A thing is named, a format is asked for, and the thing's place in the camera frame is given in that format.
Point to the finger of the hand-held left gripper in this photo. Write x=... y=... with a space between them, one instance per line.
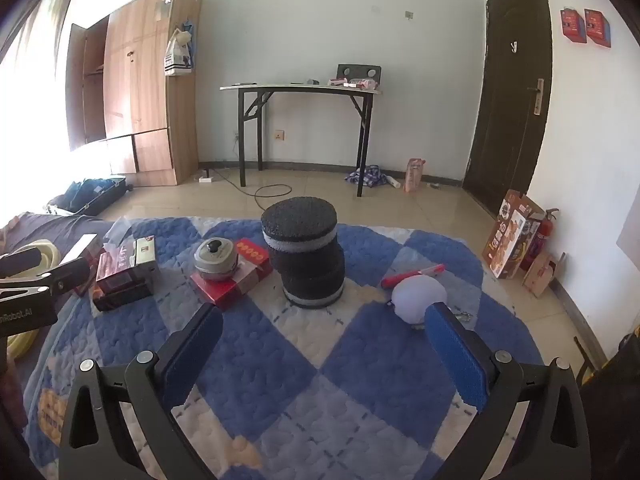
x=65 y=275
x=22 y=262

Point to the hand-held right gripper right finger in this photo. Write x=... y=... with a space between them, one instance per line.
x=457 y=355

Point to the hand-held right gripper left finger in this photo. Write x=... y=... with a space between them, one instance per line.
x=192 y=355

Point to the pale yellow plastic basin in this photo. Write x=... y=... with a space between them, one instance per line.
x=47 y=252

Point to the dark brown box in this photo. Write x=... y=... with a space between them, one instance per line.
x=120 y=297

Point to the dark red glossy box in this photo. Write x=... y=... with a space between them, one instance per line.
x=125 y=262

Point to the pale lilac round puff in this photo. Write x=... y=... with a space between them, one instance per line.
x=417 y=300

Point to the clear pen red cap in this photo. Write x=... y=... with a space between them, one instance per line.
x=434 y=269

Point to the red marker pen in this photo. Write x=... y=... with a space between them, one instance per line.
x=402 y=280

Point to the grey round tin black knob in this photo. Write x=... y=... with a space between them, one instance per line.
x=216 y=258

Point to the black foam roll white band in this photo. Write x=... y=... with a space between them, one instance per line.
x=315 y=282
x=300 y=225

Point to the red white packet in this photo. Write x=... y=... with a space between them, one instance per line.
x=77 y=247

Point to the purple bed sheet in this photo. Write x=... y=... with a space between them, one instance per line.
x=50 y=225

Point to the white cloth strip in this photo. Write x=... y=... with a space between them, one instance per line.
x=119 y=232

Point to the open blue suitcase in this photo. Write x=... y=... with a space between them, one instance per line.
x=87 y=195

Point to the small cardboard box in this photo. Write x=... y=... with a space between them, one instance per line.
x=540 y=275

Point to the blue checkered fleece blanket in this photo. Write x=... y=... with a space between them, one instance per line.
x=310 y=360

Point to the colourful printed carton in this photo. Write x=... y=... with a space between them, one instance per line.
x=512 y=237

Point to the red fire extinguisher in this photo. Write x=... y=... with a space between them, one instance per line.
x=542 y=232

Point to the pink pouch bag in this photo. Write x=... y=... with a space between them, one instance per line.
x=414 y=176

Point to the checkered cloth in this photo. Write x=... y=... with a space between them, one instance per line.
x=367 y=176

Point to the wooden wardrobe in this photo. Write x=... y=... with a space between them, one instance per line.
x=150 y=90

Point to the white plastic bag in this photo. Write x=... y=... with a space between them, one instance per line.
x=177 y=52

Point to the dark brown door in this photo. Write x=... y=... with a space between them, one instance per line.
x=505 y=105

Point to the folding table black legs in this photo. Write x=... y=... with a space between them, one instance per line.
x=300 y=89

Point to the pink items on table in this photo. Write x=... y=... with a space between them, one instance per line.
x=352 y=82

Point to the black chair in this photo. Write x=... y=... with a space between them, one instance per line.
x=359 y=72

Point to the red wall packet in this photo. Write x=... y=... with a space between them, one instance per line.
x=597 y=27
x=572 y=25

